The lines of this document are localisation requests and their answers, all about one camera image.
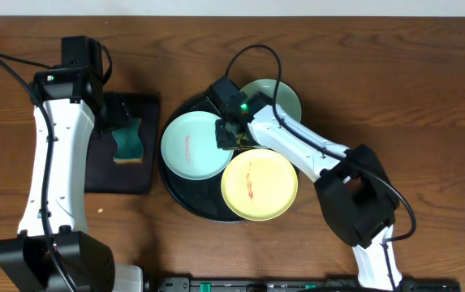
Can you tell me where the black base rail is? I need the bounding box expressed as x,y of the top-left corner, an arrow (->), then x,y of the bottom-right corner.
156,277 -> 462,292

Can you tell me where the round black serving tray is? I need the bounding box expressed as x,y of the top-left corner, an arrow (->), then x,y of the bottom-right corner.
157,92 -> 246,223

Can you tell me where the yellow plate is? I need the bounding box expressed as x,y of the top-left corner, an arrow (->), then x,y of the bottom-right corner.
221,149 -> 298,221

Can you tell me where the green yellow sponge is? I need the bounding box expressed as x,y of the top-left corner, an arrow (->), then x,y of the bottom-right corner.
111,118 -> 144,164

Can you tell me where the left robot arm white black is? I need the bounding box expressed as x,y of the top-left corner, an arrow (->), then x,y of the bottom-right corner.
0,67 -> 146,291

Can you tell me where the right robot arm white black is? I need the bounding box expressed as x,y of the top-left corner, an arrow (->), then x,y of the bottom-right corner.
216,92 -> 404,291

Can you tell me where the pale green plate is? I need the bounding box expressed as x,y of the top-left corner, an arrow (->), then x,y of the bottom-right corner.
239,78 -> 302,148

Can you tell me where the light blue plate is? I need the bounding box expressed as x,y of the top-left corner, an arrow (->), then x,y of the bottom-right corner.
161,111 -> 234,180

